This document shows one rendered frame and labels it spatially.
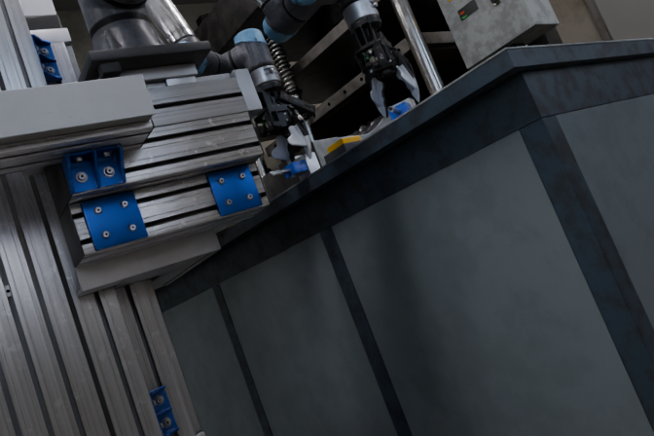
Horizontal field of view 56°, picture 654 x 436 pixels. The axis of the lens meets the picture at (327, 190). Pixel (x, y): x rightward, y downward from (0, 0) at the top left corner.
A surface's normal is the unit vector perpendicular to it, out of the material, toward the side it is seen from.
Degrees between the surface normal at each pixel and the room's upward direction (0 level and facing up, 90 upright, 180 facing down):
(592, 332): 90
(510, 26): 90
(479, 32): 90
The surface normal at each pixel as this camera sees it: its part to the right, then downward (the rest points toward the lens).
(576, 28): -0.79, 0.22
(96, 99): 0.49, -0.32
